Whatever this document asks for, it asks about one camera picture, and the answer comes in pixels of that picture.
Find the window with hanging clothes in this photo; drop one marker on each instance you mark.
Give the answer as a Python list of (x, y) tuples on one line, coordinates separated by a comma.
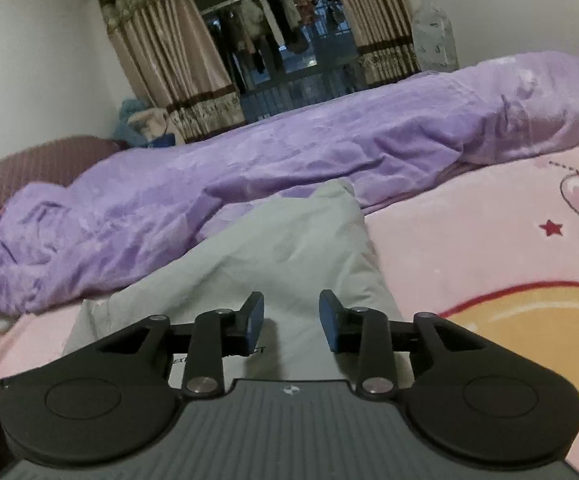
[(289, 75)]

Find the purple duvet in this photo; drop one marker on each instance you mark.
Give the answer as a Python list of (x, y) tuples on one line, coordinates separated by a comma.
[(269, 155)]

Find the pile of blue plush toys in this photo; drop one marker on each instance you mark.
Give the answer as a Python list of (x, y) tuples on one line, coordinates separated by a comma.
[(142, 122)]

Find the pink printed blanket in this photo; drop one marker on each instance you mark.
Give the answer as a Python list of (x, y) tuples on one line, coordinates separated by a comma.
[(469, 240)]

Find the grey jacket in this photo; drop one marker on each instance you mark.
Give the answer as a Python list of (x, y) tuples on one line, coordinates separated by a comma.
[(294, 250)]

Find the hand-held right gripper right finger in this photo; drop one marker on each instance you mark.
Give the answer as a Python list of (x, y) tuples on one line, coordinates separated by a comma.
[(328, 321)]

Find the beige patterned curtain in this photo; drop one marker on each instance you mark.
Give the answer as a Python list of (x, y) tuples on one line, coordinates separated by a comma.
[(169, 45), (374, 25)]

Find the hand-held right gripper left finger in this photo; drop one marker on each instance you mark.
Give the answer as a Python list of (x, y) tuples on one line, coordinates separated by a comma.
[(255, 321)]

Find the mauve quilted headboard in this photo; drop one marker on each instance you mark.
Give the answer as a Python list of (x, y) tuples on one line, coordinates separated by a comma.
[(44, 160)]

